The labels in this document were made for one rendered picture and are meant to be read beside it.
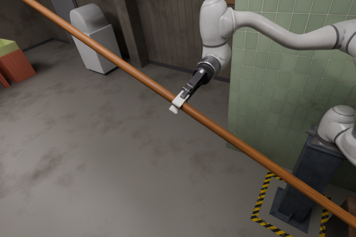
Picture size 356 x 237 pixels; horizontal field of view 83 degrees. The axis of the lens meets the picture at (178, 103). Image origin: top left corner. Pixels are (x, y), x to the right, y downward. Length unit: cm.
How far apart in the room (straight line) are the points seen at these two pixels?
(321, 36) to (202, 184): 187
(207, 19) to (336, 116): 97
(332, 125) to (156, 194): 176
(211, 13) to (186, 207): 193
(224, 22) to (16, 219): 282
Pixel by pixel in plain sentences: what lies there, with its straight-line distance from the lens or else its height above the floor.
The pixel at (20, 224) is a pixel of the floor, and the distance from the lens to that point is 297.
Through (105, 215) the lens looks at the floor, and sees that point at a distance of 251.
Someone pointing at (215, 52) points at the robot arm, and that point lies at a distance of 85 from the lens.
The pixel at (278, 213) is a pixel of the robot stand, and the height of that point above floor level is 1.
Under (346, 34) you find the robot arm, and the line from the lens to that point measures 105.
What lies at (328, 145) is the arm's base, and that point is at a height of 103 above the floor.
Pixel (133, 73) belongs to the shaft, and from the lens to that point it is 71.
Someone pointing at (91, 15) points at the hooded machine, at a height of 119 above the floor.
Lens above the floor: 212
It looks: 39 degrees down
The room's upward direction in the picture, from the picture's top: 8 degrees counter-clockwise
